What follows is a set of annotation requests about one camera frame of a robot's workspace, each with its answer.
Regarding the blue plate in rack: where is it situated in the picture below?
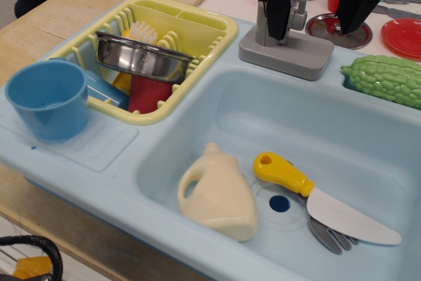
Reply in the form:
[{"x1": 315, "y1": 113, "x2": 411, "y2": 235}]
[{"x1": 85, "y1": 70, "x2": 128, "y2": 110}]

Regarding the stainless steel pot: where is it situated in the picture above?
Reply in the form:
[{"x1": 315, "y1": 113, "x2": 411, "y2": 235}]
[{"x1": 95, "y1": 32, "x2": 193, "y2": 84}]

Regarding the black cable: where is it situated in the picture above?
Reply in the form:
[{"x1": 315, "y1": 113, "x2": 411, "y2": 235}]
[{"x1": 0, "y1": 235, "x2": 63, "y2": 281}]

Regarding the yellow dish rack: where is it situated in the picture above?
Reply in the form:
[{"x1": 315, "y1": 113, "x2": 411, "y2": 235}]
[{"x1": 42, "y1": 0, "x2": 238, "y2": 125}]

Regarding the grey toy fork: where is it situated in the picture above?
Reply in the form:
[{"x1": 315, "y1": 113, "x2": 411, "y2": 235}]
[{"x1": 307, "y1": 215, "x2": 359, "y2": 255}]

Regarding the grey faucet lever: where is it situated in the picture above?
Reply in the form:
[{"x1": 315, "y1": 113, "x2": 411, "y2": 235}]
[{"x1": 289, "y1": 0, "x2": 307, "y2": 31}]

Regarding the yellow sponge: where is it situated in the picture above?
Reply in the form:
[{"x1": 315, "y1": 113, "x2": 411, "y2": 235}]
[{"x1": 12, "y1": 256, "x2": 52, "y2": 280}]

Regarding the blue plastic cup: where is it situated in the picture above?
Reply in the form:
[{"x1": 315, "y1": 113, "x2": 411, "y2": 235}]
[{"x1": 5, "y1": 59, "x2": 89, "y2": 141}]

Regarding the green toy bitter gourd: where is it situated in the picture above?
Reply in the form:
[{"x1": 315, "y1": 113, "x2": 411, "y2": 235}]
[{"x1": 341, "y1": 55, "x2": 420, "y2": 110}]

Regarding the grey toy knife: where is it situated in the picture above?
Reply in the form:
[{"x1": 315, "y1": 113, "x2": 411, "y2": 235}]
[{"x1": 372, "y1": 5, "x2": 421, "y2": 20}]

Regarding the light blue toy sink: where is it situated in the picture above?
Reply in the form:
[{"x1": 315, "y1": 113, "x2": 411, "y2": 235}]
[{"x1": 1, "y1": 20, "x2": 420, "y2": 280}]

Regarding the cream toy detergent bottle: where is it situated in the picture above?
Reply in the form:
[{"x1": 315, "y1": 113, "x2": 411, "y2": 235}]
[{"x1": 177, "y1": 142, "x2": 258, "y2": 242}]

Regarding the metal pot lid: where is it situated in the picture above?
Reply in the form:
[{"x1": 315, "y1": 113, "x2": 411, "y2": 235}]
[{"x1": 305, "y1": 14, "x2": 372, "y2": 50}]

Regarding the yellow handled toy knife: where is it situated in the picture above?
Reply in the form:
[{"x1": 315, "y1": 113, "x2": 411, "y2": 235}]
[{"x1": 253, "y1": 152, "x2": 402, "y2": 245}]

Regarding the grey toy faucet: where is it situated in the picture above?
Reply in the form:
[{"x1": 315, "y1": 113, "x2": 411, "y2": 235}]
[{"x1": 239, "y1": 2, "x2": 334, "y2": 80}]

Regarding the red plastic cup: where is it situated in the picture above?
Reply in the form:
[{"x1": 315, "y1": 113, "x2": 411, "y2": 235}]
[{"x1": 128, "y1": 76, "x2": 172, "y2": 114}]

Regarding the red plastic plate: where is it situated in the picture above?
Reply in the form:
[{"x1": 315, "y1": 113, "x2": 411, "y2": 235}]
[{"x1": 381, "y1": 18, "x2": 420, "y2": 60}]

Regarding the white bristle dish brush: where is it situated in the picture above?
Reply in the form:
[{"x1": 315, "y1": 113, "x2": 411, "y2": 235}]
[{"x1": 122, "y1": 21, "x2": 158, "y2": 44}]

